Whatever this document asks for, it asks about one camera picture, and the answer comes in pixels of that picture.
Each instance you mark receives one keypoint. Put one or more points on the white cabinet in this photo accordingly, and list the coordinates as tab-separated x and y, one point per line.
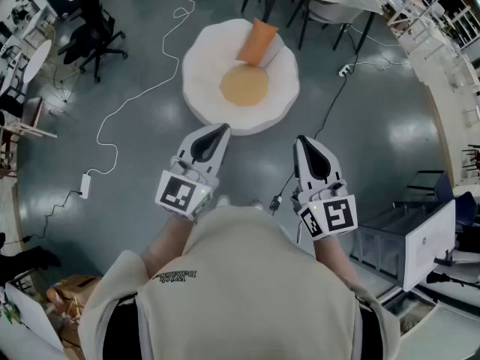
427	238

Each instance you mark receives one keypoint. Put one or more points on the white egg-shaped seat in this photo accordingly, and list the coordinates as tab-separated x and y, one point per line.
206	62

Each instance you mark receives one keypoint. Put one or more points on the wooden stool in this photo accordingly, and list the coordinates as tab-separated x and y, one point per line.
32	118

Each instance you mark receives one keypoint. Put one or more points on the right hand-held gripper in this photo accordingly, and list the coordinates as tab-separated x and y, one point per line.
337	216

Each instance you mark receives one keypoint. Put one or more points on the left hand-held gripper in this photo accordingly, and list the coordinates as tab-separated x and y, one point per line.
176	195

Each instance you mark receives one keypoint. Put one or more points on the dark blue chair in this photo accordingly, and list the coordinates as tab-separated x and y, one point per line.
438	186

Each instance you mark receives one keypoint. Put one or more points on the person's beige shirt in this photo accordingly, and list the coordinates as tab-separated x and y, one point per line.
243	294

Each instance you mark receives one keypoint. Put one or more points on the person's right forearm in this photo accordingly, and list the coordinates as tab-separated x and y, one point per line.
332	255

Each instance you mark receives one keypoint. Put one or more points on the person's left forearm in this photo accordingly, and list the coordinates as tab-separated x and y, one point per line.
165	244

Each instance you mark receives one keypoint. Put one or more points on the white round table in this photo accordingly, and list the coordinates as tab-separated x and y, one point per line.
37	60

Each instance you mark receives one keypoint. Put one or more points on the white power adapter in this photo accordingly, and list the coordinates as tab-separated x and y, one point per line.
85	186

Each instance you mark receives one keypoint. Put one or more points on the white power strip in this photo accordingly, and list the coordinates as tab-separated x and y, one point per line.
346	69

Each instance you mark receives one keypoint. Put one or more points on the person's white shoe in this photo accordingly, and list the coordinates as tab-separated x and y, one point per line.
223	201
257	204

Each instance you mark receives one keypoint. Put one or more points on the white chair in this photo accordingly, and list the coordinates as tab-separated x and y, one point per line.
332	13

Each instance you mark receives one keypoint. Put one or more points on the cardboard box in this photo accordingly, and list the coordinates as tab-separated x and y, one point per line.
73	291

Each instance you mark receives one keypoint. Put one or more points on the wooden shelf rack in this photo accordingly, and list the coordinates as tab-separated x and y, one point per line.
423	2

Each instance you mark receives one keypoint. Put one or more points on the orange pillow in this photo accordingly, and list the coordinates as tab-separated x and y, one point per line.
257	41

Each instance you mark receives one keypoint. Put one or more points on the black office chair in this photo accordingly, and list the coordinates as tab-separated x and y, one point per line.
93	32

